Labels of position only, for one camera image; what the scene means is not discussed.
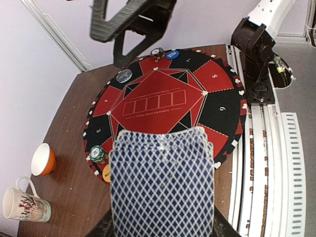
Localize stack of poker chips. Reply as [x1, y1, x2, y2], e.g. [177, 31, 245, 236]
[150, 47, 165, 60]
[89, 145, 108, 164]

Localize left aluminium frame post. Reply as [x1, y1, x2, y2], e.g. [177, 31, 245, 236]
[20, 0, 94, 72]

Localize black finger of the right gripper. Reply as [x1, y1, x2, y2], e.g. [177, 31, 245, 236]
[90, 0, 148, 42]
[114, 0, 177, 69]

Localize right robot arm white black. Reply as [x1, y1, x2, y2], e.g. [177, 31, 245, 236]
[90, 0, 295, 104]

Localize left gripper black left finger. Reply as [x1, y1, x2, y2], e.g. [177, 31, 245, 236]
[86, 212, 115, 237]

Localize orange white ceramic bowl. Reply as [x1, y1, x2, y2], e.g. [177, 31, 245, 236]
[31, 143, 57, 176]

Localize white floral ceramic mug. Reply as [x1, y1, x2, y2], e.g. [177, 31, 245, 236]
[2, 176, 51, 223]

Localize red black poker mat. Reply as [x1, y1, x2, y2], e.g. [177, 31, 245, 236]
[83, 49, 248, 184]

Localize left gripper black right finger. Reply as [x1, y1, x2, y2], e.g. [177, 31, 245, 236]
[212, 208, 241, 237]

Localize orange big blind button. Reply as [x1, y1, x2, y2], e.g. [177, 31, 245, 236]
[102, 164, 111, 183]

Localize black dealer button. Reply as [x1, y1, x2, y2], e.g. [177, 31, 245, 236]
[116, 69, 133, 83]

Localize blue small blind button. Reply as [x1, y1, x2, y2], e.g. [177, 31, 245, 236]
[165, 50, 180, 60]

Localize deck of playing cards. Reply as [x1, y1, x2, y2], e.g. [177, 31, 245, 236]
[110, 126, 214, 237]

